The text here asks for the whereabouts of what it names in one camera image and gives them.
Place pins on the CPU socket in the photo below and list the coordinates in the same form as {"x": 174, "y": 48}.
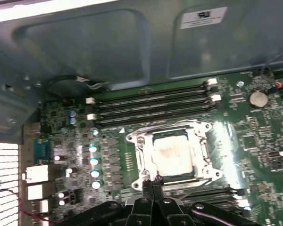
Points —
{"x": 135, "y": 139}

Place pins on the black PC case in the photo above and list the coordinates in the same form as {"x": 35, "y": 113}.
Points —
{"x": 85, "y": 47}

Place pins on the silver CPU green board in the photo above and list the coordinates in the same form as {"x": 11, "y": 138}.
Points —
{"x": 173, "y": 155}

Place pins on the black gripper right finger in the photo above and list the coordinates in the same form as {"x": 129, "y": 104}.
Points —
{"x": 169, "y": 214}

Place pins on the metal socket cover frame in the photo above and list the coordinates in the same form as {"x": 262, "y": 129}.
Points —
{"x": 147, "y": 155}

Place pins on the thin metal locking lever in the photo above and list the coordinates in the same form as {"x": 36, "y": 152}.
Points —
{"x": 191, "y": 183}
{"x": 191, "y": 121}

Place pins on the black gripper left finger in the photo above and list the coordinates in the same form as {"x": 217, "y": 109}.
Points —
{"x": 141, "y": 214}

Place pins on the round coin battery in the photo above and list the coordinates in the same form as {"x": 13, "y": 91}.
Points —
{"x": 258, "y": 99}

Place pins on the green motherboard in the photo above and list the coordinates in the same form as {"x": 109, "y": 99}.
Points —
{"x": 250, "y": 146}

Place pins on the white case wall sticker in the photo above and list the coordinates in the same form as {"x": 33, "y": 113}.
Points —
{"x": 204, "y": 17}

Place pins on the black RAM slot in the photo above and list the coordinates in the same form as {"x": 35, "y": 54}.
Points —
{"x": 153, "y": 99}
{"x": 151, "y": 91}
{"x": 153, "y": 107}
{"x": 153, "y": 115}
{"x": 217, "y": 203}
{"x": 210, "y": 195}

